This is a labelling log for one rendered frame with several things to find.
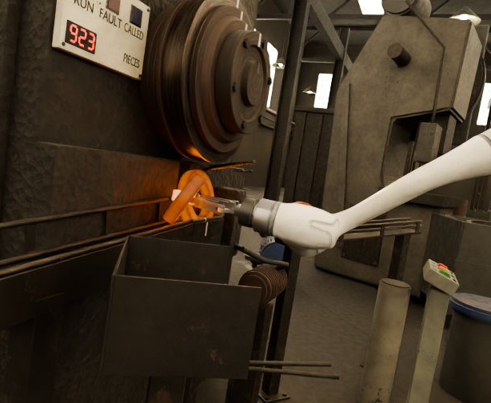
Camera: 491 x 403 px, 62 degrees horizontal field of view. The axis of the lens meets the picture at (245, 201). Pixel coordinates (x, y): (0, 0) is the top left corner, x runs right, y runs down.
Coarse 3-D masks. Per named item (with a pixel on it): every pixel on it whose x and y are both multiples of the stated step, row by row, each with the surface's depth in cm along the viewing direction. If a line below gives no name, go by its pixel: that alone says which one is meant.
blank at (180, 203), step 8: (200, 176) 108; (192, 184) 104; (200, 184) 105; (184, 192) 102; (192, 192) 103; (176, 200) 102; (184, 200) 102; (168, 208) 104; (176, 208) 103; (184, 208) 103; (168, 216) 105; (176, 216) 104
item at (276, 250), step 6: (264, 240) 364; (270, 240) 340; (264, 246) 327; (270, 246) 321; (276, 246) 321; (282, 246) 321; (258, 252) 347; (264, 252) 322; (270, 252) 322; (276, 252) 322; (282, 252) 321; (270, 258) 322; (276, 258) 322; (282, 258) 322
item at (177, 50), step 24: (192, 0) 105; (216, 0) 105; (192, 24) 97; (168, 48) 99; (192, 48) 99; (168, 72) 100; (168, 96) 101; (168, 120) 106; (192, 120) 105; (192, 144) 108; (240, 144) 134
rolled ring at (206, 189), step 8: (184, 176) 121; (192, 176) 122; (184, 184) 119; (208, 184) 131; (208, 192) 131; (192, 208) 120; (184, 216) 120; (192, 216) 120; (200, 216) 129; (208, 216) 129
